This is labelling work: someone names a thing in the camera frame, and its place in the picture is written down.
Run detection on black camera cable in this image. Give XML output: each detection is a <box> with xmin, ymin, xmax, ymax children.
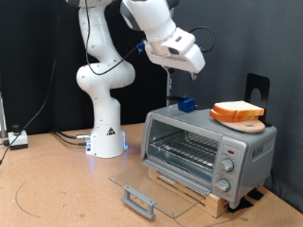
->
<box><xmin>84</xmin><ymin>0</ymin><xmax>217</xmax><ymax>77</ymax></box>

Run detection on round wooden board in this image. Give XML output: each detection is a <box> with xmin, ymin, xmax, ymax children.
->
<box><xmin>217</xmin><ymin>118</ymin><xmax>267</xmax><ymax>134</ymax></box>

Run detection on silver oven knob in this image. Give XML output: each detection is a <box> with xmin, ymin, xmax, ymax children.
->
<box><xmin>215</xmin><ymin>178</ymin><xmax>231</xmax><ymax>193</ymax></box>
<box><xmin>220</xmin><ymin>157</ymin><xmax>236</xmax><ymax>173</ymax></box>

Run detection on white bread slice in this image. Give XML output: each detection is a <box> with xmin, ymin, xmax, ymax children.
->
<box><xmin>209</xmin><ymin>108</ymin><xmax>260</xmax><ymax>123</ymax></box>
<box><xmin>213</xmin><ymin>100</ymin><xmax>266</xmax><ymax>118</ymax></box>

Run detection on silver toaster oven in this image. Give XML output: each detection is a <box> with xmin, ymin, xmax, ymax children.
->
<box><xmin>140</xmin><ymin>103</ymin><xmax>278</xmax><ymax>209</ymax></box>

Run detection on black metal bookend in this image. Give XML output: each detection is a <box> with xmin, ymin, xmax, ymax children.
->
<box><xmin>244</xmin><ymin>73</ymin><xmax>275</xmax><ymax>128</ymax></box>

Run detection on wire oven rack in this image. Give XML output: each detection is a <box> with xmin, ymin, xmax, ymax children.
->
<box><xmin>148</xmin><ymin>131</ymin><xmax>220</xmax><ymax>169</ymax></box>

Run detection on black base cable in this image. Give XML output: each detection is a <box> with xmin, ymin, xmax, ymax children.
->
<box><xmin>53</xmin><ymin>131</ymin><xmax>89</xmax><ymax>147</ymax></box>

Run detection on spatula with blue grip block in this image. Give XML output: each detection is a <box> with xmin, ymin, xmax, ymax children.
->
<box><xmin>167</xmin><ymin>95</ymin><xmax>203</xmax><ymax>114</ymax></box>

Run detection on black curtain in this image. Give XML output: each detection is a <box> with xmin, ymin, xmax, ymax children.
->
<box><xmin>0</xmin><ymin>0</ymin><xmax>171</xmax><ymax>136</ymax></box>

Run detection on short metal pole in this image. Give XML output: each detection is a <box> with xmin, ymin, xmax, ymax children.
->
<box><xmin>0</xmin><ymin>91</ymin><xmax>7</xmax><ymax>138</ymax></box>

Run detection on white box with black button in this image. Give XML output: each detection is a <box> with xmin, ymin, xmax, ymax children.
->
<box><xmin>8</xmin><ymin>124</ymin><xmax>29</xmax><ymax>150</ymax></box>

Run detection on black cable with silver plug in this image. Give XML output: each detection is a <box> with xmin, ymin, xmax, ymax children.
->
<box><xmin>51</xmin><ymin>129</ymin><xmax>93</xmax><ymax>140</ymax></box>

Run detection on glass oven door with handle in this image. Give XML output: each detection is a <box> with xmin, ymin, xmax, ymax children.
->
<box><xmin>109</xmin><ymin>159</ymin><xmax>213</xmax><ymax>220</ymax></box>

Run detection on black hanging cable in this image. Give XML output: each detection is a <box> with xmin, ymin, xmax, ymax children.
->
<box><xmin>0</xmin><ymin>0</ymin><xmax>62</xmax><ymax>166</ymax></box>

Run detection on tall metal frame pole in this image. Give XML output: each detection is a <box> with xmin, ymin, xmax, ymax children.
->
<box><xmin>166</xmin><ymin>64</ymin><xmax>175</xmax><ymax>107</ymax></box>

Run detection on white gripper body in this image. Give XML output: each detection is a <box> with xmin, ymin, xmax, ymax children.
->
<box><xmin>145</xmin><ymin>40</ymin><xmax>206</xmax><ymax>75</ymax></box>

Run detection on grey curtain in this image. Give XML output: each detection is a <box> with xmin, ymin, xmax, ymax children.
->
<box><xmin>171</xmin><ymin>0</ymin><xmax>303</xmax><ymax>214</ymax></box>

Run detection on wooden slatted crate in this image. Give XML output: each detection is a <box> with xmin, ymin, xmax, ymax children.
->
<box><xmin>147</xmin><ymin>166</ymin><xmax>230</xmax><ymax>218</ymax></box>

